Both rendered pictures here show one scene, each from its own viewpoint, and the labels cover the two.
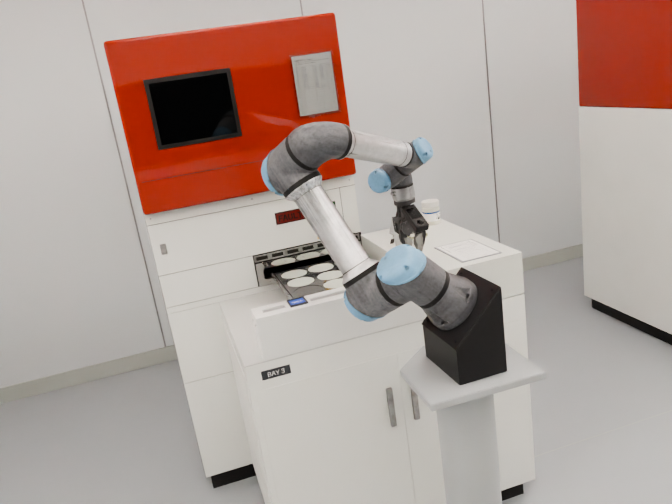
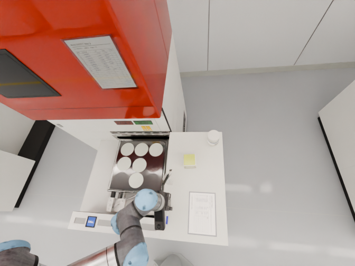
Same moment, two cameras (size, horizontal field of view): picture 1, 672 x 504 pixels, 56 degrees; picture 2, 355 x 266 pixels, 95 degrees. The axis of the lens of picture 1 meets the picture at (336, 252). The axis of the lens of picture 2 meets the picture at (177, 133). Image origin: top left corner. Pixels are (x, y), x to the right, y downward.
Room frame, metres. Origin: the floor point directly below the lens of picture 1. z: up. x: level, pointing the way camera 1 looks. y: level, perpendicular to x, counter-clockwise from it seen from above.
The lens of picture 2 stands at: (2.06, -0.46, 1.95)
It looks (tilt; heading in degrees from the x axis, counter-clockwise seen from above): 62 degrees down; 35
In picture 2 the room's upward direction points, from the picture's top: 18 degrees counter-clockwise
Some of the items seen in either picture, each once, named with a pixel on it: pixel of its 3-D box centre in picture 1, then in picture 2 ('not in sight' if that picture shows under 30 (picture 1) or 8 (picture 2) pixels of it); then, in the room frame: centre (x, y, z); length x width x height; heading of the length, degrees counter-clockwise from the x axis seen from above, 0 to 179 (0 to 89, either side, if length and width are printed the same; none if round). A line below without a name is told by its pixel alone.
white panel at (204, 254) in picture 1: (261, 241); (112, 127); (2.38, 0.28, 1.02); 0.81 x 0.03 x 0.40; 105
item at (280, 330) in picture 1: (341, 313); (118, 223); (1.85, 0.01, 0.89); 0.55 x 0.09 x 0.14; 105
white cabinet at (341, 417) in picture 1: (374, 399); not in sight; (2.13, -0.06, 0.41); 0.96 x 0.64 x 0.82; 105
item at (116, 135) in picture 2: (310, 263); (141, 136); (2.41, 0.11, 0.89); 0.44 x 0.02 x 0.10; 105
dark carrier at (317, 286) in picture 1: (328, 275); (139, 164); (2.22, 0.04, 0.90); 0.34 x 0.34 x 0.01; 15
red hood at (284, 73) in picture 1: (226, 110); (78, 27); (2.69, 0.36, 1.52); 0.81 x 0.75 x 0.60; 105
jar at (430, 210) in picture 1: (431, 212); (213, 138); (2.48, -0.41, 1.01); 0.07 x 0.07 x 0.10
